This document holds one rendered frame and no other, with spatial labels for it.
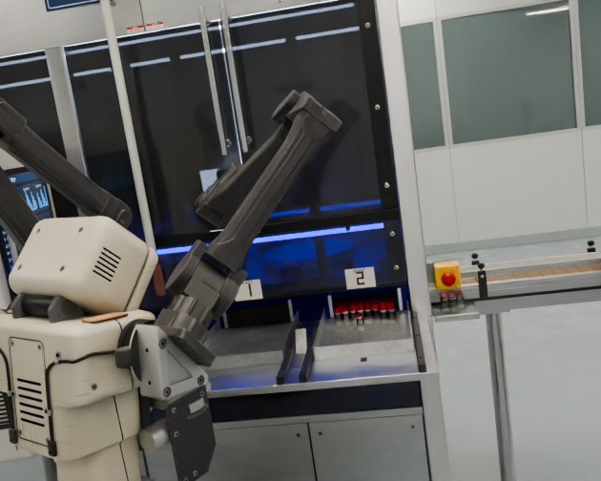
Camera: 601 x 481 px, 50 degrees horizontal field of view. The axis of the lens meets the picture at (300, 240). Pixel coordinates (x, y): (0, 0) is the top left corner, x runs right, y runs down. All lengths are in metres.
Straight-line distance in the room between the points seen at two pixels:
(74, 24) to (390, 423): 1.50
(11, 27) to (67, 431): 1.34
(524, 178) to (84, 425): 5.83
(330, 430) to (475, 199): 4.72
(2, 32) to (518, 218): 5.36
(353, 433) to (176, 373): 1.14
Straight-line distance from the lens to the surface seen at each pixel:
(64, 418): 1.13
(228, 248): 1.10
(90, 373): 1.06
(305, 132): 1.15
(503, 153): 6.57
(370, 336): 1.84
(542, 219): 6.72
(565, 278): 2.10
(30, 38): 2.12
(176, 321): 1.03
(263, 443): 2.15
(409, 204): 1.87
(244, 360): 1.75
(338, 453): 2.13
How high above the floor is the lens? 1.50
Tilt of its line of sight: 10 degrees down
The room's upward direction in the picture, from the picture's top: 8 degrees counter-clockwise
